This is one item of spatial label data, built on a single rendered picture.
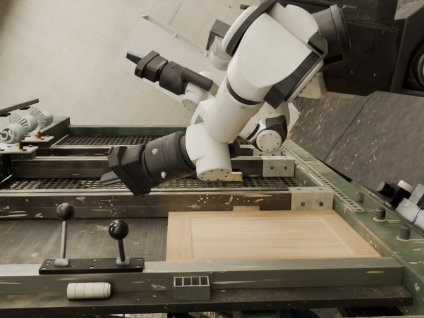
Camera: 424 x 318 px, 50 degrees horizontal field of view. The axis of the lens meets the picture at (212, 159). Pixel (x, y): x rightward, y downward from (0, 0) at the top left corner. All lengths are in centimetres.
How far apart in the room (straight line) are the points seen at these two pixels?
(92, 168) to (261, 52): 124
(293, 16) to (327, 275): 53
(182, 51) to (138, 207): 382
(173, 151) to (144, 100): 579
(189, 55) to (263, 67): 442
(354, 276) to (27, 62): 630
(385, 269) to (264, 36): 58
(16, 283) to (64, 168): 88
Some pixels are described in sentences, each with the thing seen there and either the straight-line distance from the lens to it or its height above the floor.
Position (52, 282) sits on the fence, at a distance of 97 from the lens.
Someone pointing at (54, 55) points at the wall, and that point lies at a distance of 681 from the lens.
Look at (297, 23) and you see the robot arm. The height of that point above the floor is 138.
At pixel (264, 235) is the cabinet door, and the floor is 110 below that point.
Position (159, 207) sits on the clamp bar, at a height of 134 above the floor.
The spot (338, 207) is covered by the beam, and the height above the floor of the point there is 90.
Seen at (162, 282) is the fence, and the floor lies 131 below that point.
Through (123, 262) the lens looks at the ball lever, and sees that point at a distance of 94.
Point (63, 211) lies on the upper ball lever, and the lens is 97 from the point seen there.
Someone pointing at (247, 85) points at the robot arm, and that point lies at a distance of 65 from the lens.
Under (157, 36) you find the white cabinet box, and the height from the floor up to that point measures 179.
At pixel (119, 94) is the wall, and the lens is 667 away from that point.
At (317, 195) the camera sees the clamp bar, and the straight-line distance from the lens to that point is 138.
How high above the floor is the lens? 151
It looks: 10 degrees down
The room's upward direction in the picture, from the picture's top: 60 degrees counter-clockwise
